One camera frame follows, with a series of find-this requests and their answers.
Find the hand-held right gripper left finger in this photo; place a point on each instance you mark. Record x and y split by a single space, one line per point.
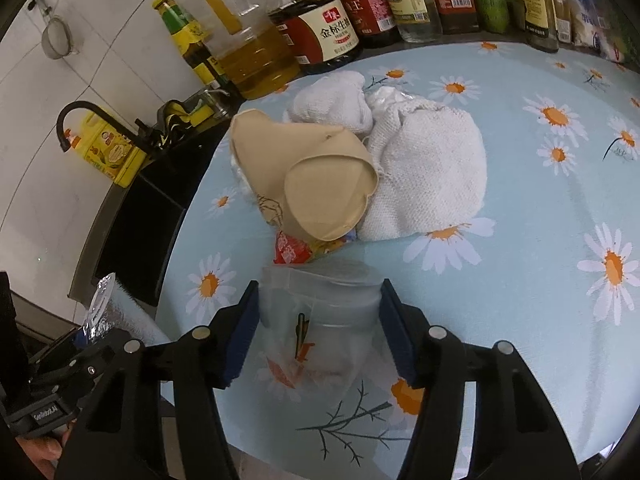
247 340

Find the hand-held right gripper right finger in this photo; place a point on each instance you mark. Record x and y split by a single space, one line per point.
397 340

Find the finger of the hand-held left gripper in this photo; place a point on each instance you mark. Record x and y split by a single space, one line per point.
75 360

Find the silver foil packet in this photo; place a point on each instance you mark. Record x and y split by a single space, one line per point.
107 305

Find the clear plastic bag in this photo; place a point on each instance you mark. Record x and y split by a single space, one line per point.
387 97
325 320

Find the white knit towel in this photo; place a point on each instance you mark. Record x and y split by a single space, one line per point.
435 175

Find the person's left hand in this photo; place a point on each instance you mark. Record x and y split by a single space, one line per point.
32 457

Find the red snack wrapper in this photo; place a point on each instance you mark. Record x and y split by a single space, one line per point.
290 252

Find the black kitchen sink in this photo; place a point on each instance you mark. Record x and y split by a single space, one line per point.
135 230

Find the beige bra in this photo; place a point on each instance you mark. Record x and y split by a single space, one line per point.
310 185

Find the daisy print tablecloth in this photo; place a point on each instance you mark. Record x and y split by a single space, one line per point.
525 210

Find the yellow oil tin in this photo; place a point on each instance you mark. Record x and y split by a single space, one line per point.
107 155

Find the yellow sponge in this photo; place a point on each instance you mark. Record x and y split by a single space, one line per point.
201 112

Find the yellow and black cloth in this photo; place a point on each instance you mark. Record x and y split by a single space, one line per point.
172 115

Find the metal soap dispenser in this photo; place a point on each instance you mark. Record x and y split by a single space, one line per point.
217 102

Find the white crumpled cloth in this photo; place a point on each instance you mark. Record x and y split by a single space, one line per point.
330 102

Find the black faucet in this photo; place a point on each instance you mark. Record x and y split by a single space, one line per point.
80 105

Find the large cooking oil jug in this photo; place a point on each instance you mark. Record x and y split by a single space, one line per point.
250 55

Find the green cap oil bottle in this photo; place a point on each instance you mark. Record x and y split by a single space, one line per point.
185 35

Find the large soy sauce jug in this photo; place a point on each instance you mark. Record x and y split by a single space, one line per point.
325 35

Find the metal mesh strainer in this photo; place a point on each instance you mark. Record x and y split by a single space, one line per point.
55 40

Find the red label sauce bottle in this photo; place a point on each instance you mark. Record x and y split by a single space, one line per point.
362 5

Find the clear vinegar bottle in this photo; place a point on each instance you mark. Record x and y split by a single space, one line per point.
405 0

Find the dark bottle yellow label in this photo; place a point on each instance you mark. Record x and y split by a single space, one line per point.
540 10

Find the white plastic packet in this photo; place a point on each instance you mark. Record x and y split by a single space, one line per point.
590 20

